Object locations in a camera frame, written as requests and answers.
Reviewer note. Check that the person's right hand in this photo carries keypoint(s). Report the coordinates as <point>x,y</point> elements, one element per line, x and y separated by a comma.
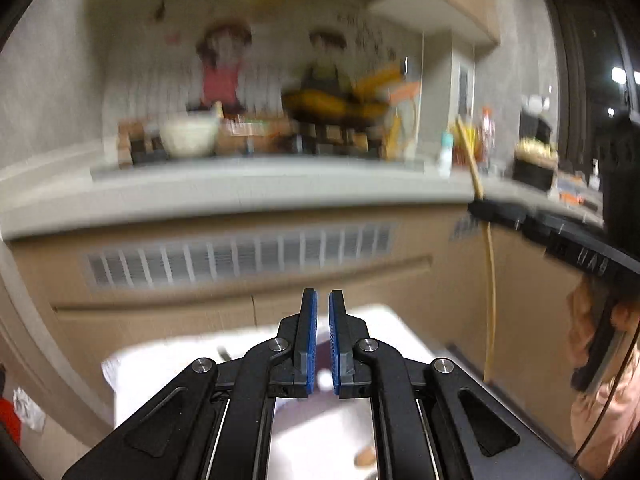
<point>580,340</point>

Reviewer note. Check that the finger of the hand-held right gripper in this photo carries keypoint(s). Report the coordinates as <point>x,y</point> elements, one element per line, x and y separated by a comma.
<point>505,216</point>

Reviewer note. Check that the white bowl with pestle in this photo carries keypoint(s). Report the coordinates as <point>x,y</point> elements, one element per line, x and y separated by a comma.
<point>189,135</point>

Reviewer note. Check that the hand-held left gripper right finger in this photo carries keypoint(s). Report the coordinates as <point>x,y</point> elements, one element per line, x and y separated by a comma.
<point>335,340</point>

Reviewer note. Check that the black pot cream contents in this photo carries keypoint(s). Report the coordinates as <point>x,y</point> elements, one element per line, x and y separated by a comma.
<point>535,167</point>

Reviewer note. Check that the glass pot lid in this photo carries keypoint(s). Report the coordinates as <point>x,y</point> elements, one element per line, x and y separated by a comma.
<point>405,127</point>

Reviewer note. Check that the dark window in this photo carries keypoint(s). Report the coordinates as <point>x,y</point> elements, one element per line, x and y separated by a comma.
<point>580,60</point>

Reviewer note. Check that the wooden chopstick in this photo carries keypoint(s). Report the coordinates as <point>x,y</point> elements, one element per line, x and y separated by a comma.
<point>491,300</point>

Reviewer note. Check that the small teal cup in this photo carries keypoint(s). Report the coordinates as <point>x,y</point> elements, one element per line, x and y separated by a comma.
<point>444,155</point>

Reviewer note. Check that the white lace tablecloth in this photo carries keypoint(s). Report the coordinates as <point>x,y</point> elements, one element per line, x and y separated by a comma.
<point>150,375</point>

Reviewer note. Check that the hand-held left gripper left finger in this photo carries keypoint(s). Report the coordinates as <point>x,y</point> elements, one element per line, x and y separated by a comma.
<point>310,340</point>

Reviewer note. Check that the long grey vent grille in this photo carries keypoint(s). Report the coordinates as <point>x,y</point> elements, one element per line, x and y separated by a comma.
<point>240,255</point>

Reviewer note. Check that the pale stone kitchen countertop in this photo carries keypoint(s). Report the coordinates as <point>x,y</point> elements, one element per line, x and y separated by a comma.
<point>250,190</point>

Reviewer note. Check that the wooden kitchen cabinet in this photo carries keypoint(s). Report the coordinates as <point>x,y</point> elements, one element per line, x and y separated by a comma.
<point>150,320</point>

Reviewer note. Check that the clear bottle orange cap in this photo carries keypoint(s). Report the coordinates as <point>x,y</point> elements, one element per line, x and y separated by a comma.
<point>487,135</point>

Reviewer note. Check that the cartoon man wall sticker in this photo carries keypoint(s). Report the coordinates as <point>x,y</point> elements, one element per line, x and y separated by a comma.
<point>325,60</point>

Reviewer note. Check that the cartoon woman wall sticker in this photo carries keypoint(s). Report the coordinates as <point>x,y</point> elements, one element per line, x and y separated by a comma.
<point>222,70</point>

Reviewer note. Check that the black utensil rack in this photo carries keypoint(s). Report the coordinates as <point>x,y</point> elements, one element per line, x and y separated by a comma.
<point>535,120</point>

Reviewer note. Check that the black gas stove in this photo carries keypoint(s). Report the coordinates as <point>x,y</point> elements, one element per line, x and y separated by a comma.
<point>325,142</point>

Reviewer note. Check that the wooden wall cabinet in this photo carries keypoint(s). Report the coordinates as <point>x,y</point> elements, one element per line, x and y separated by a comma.
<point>450,0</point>

